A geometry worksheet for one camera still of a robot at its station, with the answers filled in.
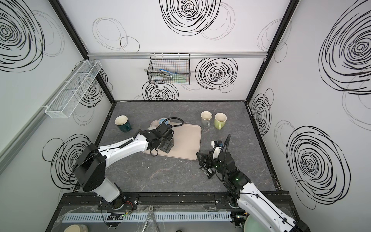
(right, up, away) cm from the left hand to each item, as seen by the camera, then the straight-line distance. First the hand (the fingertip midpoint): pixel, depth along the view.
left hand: (165, 142), depth 88 cm
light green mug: (+36, +13, +11) cm, 40 cm away
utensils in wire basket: (+1, +41, -2) cm, 41 cm away
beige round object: (-34, -32, -26) cm, 54 cm away
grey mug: (+27, +16, +13) cm, 34 cm away
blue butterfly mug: (-4, +13, +7) cm, 16 cm away
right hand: (+21, -5, -8) cm, 23 cm away
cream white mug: (-11, +9, +17) cm, 23 cm away
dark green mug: (-29, +12, +6) cm, 32 cm away
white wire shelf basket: (-49, +23, -15) cm, 56 cm away
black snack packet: (+26, -17, -5) cm, 31 cm away
